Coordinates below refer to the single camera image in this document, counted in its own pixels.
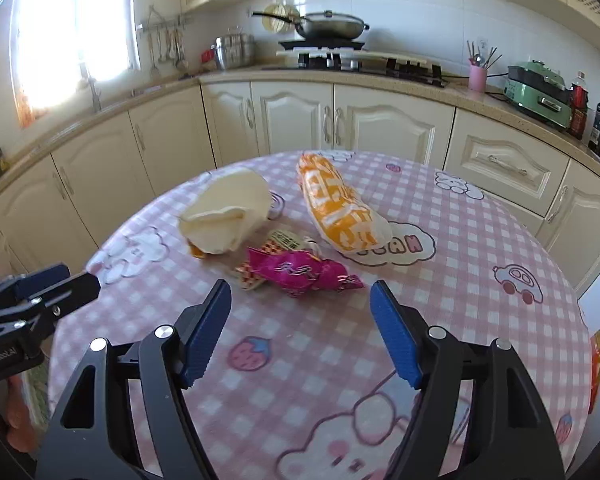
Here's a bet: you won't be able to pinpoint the hanging steel skimmer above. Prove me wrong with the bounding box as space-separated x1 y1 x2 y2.
175 30 190 70

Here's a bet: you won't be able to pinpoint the orange green package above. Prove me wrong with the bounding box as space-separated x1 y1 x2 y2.
589 330 600 416

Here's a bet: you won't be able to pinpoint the round table with pink checked cloth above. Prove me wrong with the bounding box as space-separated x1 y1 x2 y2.
47 149 593 480

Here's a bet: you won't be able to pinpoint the green electric cooker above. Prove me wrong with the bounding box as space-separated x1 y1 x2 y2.
504 60 572 114

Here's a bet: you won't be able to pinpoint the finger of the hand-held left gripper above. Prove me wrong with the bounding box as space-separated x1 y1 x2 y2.
11 262 72 298
29 271 102 322

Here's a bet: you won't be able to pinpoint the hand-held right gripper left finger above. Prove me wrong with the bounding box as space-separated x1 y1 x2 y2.
35 279 232 480

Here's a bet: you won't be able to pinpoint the magenta snack packet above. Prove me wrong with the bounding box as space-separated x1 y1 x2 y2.
245 246 365 299

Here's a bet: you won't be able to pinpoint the steel steamer pot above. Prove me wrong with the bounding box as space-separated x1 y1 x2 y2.
215 26 257 71

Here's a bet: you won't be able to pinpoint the steel sink faucet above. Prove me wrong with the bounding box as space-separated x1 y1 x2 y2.
77 62 104 113

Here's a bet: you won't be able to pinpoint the red checked wrapper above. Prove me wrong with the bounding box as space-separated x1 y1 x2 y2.
232 229 317 292

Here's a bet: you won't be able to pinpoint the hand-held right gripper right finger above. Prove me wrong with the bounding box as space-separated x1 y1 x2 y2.
369 280 566 480

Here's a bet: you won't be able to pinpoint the cream perforated steamer plate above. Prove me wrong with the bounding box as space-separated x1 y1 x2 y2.
261 4 301 31

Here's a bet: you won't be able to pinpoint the wall utensil rail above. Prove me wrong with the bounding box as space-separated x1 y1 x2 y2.
139 5 191 34

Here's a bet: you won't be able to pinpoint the kitchen window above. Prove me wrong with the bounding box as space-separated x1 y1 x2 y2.
10 0 141 128

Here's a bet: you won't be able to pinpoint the black gas stove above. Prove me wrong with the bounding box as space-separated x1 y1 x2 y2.
262 39 448 89

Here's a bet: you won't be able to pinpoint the cream cabinet drawer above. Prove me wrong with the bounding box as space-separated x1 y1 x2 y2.
445 109 571 217

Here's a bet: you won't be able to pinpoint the cream base cabinets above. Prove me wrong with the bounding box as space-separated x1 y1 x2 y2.
0 67 600 311

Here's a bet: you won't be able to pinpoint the orange white snack bag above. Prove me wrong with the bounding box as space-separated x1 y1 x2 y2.
297 151 394 252

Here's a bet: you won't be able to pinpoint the person's left hand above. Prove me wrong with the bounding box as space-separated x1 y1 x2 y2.
2 375 42 453

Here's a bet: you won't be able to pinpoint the steel wok with lid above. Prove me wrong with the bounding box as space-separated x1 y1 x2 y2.
251 10 370 40

